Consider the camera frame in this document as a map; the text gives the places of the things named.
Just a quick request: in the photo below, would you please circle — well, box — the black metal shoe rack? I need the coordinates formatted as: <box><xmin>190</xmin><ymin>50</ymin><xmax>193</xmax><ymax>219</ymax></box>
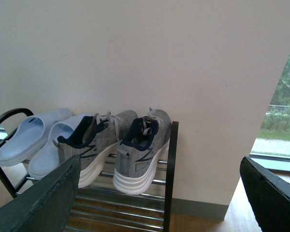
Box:
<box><xmin>0</xmin><ymin>108</ymin><xmax>178</xmax><ymax>232</ymax></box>

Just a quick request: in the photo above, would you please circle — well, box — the grey sneaker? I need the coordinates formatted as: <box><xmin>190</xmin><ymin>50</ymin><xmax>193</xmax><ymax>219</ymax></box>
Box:
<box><xmin>113</xmin><ymin>108</ymin><xmax>172</xmax><ymax>195</ymax></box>
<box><xmin>54</xmin><ymin>110</ymin><xmax>137</xmax><ymax>188</ymax></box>

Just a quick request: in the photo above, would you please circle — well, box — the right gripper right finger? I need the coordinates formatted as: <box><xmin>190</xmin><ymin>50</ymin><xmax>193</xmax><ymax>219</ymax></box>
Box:
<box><xmin>240</xmin><ymin>157</ymin><xmax>290</xmax><ymax>232</ymax></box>

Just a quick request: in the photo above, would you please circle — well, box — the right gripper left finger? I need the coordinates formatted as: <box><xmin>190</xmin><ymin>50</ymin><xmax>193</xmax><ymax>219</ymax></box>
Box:
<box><xmin>0</xmin><ymin>155</ymin><xmax>81</xmax><ymax>232</ymax></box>

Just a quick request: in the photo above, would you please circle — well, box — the light blue slipper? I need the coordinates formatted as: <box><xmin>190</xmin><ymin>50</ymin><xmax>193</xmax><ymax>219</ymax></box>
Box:
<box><xmin>0</xmin><ymin>108</ymin><xmax>72</xmax><ymax>166</ymax></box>
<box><xmin>28</xmin><ymin>113</ymin><xmax>93</xmax><ymax>180</ymax></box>

